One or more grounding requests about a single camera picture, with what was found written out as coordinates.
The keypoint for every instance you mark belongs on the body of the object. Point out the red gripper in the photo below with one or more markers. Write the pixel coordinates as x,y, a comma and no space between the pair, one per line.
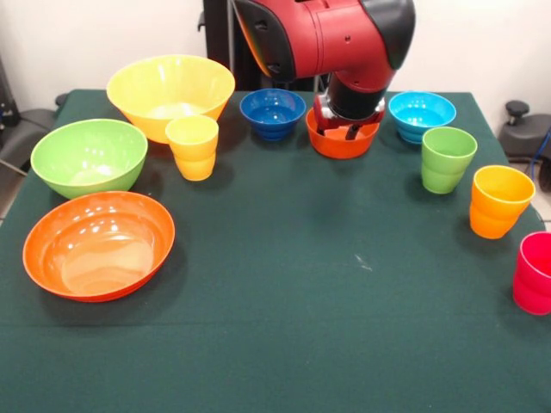
320,117

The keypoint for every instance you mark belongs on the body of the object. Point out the small orange bowl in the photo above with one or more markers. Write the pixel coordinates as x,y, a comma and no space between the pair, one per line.
340,148

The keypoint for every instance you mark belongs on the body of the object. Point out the large shallow orange bowl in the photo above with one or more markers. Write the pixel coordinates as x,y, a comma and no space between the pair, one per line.
99,258

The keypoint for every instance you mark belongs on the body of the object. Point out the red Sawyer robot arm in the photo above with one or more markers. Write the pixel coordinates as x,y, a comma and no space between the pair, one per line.
336,38

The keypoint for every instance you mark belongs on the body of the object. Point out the dark blue bowl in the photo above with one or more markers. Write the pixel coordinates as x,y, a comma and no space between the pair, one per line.
272,116

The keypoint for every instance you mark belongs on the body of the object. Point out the light blue bowl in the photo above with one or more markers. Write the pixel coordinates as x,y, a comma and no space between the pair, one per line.
422,118

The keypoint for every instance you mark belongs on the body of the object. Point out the green cup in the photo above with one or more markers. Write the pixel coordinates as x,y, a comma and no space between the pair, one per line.
445,168

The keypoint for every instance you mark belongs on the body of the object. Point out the yellow cup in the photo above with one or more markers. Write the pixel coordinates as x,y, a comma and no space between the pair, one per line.
193,155

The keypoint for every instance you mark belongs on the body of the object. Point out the large yellow bowl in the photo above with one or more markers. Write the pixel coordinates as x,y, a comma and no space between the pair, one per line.
168,90

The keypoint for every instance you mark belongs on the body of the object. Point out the orange cup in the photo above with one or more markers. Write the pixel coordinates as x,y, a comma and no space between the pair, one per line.
495,211

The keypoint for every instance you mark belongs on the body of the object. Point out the grey base foot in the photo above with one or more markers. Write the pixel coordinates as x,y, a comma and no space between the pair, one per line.
26,137
521,137

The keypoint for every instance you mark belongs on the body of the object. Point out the dark green tablecloth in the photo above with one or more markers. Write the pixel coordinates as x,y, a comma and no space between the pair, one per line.
275,344

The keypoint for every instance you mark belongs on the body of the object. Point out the pink cup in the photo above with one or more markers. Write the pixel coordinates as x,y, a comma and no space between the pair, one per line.
534,279

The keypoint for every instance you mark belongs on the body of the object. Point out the green bowl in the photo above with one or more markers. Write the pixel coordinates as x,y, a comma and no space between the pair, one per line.
88,159

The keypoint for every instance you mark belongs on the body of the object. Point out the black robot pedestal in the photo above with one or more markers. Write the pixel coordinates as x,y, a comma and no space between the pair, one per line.
219,43

